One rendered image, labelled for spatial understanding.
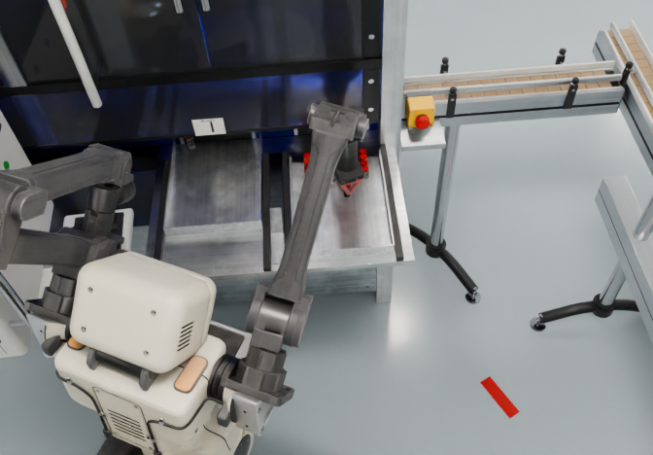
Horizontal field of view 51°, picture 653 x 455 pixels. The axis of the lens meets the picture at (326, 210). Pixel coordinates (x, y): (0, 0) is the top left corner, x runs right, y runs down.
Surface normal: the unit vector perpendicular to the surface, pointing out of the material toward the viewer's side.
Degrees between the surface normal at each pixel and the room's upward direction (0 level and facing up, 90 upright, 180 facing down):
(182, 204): 0
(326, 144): 43
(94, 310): 48
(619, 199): 0
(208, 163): 0
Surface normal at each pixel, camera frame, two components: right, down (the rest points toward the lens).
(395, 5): 0.07, 0.78
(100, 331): -0.31, 0.12
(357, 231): -0.04, -0.62
